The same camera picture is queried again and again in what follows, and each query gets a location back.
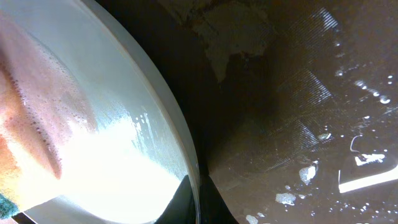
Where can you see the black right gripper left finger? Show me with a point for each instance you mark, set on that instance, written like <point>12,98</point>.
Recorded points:
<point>181,209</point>

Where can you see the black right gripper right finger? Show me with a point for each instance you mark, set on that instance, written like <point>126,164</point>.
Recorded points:
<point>212,206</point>

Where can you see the grey-green plate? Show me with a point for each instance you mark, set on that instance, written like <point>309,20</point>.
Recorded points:
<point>90,131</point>

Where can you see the dark brown plastic tray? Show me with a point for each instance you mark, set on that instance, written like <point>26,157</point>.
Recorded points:
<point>292,105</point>

